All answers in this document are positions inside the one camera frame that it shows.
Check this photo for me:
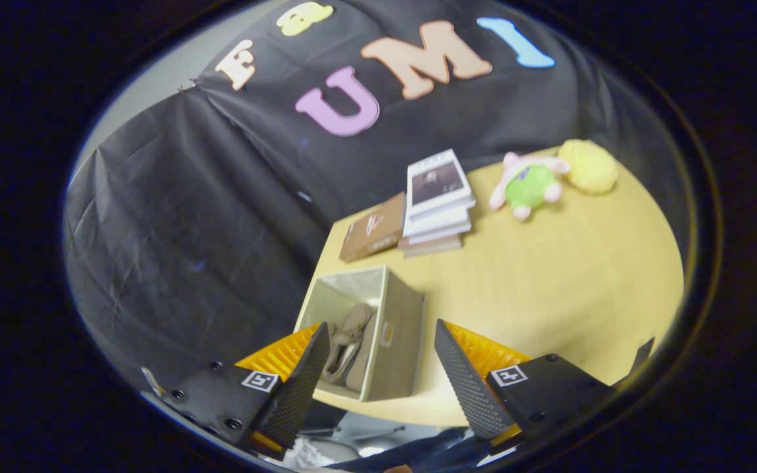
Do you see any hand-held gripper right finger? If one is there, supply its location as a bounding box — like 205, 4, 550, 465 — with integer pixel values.
434, 319, 616, 447

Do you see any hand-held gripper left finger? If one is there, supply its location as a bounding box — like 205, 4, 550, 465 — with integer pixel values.
143, 322, 331, 459

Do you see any brown fuzzy shoe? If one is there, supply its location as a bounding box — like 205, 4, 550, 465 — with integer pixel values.
346, 315, 380, 394
321, 302, 374, 385

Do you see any grey fabric storage box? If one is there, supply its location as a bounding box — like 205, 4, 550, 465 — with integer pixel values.
293, 264, 426, 403

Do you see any white crumpled cloth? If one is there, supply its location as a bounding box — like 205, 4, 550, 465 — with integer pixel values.
283, 437, 336, 468

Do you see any grey chair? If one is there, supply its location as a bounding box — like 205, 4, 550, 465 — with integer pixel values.
300, 414, 458, 461

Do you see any dark flat object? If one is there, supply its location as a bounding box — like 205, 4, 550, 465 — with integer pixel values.
615, 338, 655, 388

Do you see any green plush toy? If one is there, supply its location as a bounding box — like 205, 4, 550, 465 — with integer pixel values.
489, 152, 570, 221

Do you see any black backdrop cloth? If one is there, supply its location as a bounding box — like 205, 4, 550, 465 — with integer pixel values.
63, 0, 688, 395

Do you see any yellow plush toy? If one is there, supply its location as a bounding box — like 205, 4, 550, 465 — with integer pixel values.
557, 139, 619, 195

